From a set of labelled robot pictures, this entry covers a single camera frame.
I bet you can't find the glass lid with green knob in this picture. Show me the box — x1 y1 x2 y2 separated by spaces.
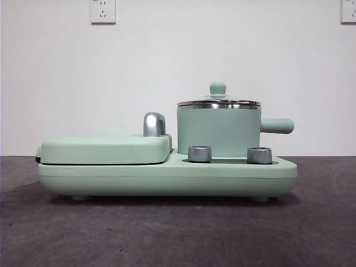
177 82 263 108

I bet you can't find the mint green steamer pot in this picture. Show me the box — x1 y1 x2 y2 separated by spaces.
176 105 295 156

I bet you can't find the silver control knob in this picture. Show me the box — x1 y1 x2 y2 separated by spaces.
246 146 273 164
187 145 212 163

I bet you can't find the mint green breakfast machine base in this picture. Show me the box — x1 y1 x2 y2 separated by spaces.
37 149 298 201

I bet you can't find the mint green griddle cover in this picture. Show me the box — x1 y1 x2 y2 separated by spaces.
35 132 173 165

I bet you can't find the chrome griddle cover handle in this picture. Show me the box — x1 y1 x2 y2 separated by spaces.
143 112 167 137

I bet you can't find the white wall socket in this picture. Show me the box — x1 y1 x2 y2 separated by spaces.
340 0 356 24
90 0 117 25

